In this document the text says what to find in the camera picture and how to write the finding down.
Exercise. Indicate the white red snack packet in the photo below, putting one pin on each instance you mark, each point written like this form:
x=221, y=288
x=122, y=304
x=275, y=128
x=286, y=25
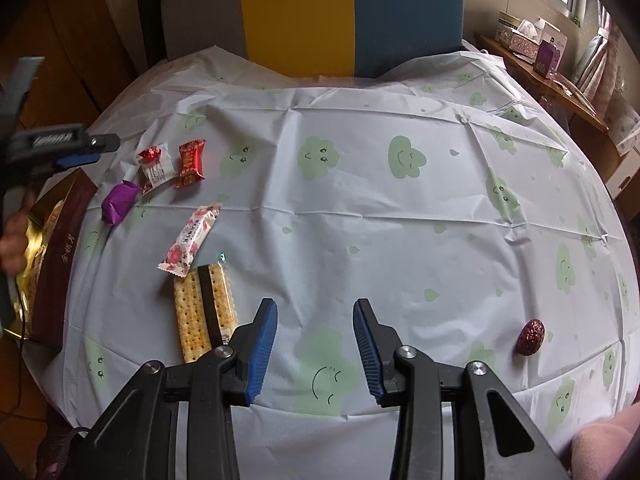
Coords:
x=157, y=166

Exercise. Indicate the left hand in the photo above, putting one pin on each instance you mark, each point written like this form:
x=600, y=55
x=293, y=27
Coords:
x=13, y=244

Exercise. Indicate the tissue box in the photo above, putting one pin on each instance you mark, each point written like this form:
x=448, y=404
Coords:
x=523, y=37

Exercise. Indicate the grey yellow blue chair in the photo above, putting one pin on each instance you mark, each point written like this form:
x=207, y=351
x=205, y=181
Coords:
x=308, y=38

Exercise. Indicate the purple small box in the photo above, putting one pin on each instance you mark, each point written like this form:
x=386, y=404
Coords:
x=547, y=59

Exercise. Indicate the cracker pack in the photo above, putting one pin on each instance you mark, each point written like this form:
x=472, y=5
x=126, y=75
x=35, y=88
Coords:
x=205, y=311

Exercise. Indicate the purple candy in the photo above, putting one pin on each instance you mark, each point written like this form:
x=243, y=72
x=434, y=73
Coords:
x=119, y=201

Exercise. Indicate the wooden wall cabinet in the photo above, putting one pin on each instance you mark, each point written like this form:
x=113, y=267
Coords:
x=85, y=65

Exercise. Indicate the red orange snack packet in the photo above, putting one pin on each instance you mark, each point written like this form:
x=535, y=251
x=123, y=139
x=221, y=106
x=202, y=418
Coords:
x=191, y=165

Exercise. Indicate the red date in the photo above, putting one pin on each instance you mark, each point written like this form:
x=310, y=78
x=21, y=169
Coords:
x=531, y=338

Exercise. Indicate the pink curtain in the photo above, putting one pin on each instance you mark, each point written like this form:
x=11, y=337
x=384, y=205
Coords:
x=596, y=72

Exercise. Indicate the wooden side shelf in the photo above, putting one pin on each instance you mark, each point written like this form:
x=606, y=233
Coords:
x=588, y=130

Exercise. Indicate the gold tin box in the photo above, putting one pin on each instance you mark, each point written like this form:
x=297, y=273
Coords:
x=26, y=283

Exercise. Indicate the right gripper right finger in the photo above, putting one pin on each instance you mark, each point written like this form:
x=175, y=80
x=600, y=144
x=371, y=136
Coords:
x=377, y=344

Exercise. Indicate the white cloud pattern tablecloth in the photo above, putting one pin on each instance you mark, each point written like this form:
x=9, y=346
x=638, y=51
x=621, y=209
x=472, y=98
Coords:
x=442, y=193

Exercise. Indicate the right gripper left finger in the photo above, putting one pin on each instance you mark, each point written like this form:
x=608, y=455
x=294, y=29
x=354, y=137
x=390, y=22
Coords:
x=252, y=344

